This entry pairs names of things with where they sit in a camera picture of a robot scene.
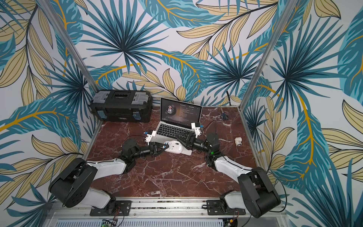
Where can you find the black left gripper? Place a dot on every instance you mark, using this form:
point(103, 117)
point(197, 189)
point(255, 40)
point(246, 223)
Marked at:
point(159, 144)

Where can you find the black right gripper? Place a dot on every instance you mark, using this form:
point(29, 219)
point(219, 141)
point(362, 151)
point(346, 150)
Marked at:
point(188, 141)

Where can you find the white wireless mouse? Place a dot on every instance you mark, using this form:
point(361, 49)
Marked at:
point(174, 147)

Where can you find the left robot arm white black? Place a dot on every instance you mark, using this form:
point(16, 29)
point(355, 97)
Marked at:
point(73, 185)

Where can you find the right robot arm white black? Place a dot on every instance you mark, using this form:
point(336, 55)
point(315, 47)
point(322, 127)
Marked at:
point(257, 194)

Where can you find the silver laptop with dark screen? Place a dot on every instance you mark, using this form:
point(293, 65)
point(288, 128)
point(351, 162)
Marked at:
point(176, 117)

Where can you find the small white cylindrical adapter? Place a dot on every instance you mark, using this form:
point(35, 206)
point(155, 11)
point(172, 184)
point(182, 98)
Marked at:
point(238, 141)

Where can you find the black plastic toolbox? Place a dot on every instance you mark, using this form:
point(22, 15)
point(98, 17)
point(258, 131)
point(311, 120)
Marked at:
point(122, 106)

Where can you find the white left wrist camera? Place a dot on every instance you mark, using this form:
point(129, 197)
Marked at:
point(149, 136)

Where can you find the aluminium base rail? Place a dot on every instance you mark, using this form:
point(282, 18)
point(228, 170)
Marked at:
point(161, 212)

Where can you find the right aluminium corner post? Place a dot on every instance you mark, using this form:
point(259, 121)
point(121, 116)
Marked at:
point(288, 10)

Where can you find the aluminium corner post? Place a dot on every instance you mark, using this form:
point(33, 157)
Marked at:
point(61, 31)
point(288, 10)

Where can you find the left aluminium corner post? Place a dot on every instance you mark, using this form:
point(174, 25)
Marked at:
point(61, 31)

